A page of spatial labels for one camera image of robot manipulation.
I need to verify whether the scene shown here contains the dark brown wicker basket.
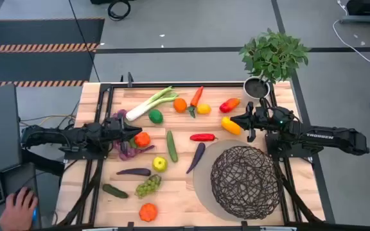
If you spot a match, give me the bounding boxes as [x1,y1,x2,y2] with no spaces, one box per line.
[210,146,282,221]

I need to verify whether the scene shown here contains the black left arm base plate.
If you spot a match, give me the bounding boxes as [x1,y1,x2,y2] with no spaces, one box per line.
[63,134,110,160]

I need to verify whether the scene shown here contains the thin black floor cable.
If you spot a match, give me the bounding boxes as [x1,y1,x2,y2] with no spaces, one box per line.
[67,0,101,83]

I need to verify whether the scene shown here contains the purple eggplant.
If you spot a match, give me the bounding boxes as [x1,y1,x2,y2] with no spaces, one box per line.
[116,167,152,177]
[186,142,206,175]

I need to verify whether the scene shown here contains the black coiled cable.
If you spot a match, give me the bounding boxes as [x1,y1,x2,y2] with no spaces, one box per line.
[107,0,132,22]

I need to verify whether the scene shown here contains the white floor cable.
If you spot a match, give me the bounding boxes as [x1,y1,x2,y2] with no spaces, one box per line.
[331,0,370,64]

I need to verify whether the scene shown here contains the black low desk top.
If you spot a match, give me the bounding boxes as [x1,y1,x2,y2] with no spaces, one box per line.
[0,162,42,231]

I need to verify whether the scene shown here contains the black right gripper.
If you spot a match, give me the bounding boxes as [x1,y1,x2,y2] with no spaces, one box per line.
[230,98,281,143]

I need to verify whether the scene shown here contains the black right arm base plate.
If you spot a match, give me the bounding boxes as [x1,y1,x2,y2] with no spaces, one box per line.
[265,132,324,158]

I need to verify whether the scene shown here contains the purple grape bunch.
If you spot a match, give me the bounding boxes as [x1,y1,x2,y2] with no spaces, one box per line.
[111,108,156,162]

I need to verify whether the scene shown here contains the long light green cucumber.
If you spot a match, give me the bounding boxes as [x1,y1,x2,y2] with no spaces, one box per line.
[166,130,179,163]

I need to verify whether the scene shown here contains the black metal table frame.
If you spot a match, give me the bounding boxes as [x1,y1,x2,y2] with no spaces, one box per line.
[56,72,337,231]

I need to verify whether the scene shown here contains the yellow lemon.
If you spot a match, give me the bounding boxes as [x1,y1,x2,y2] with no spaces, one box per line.
[197,103,212,116]

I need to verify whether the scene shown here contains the orange fruit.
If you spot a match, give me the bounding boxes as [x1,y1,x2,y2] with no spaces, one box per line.
[173,98,188,114]

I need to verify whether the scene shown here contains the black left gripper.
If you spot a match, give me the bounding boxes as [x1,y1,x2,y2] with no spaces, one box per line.
[103,115,143,154]

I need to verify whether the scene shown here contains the green lime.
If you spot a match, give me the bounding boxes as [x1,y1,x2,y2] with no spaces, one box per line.
[148,108,164,124]

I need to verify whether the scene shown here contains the red yellow mango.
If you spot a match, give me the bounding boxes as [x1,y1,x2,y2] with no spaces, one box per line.
[219,98,242,114]

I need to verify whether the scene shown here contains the yellow green apple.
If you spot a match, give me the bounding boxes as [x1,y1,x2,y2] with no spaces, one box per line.
[152,156,169,173]

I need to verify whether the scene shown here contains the green grape bunch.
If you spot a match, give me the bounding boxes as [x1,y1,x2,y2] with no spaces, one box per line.
[134,174,163,199]

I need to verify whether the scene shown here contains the grey round mat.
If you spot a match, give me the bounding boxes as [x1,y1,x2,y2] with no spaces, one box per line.
[193,139,253,222]

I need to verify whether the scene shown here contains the short dark green cucumber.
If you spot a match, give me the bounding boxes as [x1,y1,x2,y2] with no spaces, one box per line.
[101,183,129,199]

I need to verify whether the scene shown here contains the green white leek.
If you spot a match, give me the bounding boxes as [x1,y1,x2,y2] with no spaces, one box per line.
[125,85,179,122]

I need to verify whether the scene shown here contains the grey metal table leg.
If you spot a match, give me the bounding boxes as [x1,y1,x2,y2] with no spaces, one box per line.
[339,0,370,24]

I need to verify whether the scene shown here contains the black hazard striped floor mat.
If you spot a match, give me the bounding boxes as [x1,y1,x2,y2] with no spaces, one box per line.
[0,17,105,88]

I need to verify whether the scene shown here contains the red chili pepper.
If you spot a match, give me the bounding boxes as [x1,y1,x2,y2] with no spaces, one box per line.
[189,133,218,142]

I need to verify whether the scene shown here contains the green potted plant white pot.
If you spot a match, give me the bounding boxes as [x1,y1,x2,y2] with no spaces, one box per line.
[238,28,311,100]

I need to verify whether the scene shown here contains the person's hand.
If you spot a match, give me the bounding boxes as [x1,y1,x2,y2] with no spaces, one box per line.
[0,188,40,231]

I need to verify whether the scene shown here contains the orange carrot green leaves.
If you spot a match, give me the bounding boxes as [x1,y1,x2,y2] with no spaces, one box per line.
[187,85,204,119]

